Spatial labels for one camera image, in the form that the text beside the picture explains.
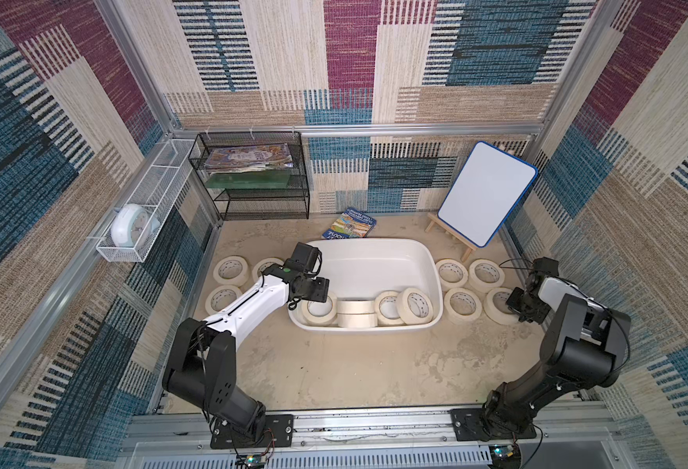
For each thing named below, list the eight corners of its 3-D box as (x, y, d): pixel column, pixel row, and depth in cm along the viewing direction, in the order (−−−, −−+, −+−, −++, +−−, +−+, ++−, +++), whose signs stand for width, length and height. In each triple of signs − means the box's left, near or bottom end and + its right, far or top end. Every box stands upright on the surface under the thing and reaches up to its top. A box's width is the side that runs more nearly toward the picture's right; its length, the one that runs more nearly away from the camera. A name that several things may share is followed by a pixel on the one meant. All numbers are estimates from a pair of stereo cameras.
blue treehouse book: (321, 237, 115) (320, 233, 113) (347, 209, 124) (347, 205, 123) (352, 253, 109) (352, 249, 108) (377, 223, 119) (377, 219, 118)
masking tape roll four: (447, 323, 93) (450, 319, 90) (440, 293, 100) (443, 287, 97) (483, 323, 93) (487, 319, 90) (473, 292, 100) (477, 287, 97)
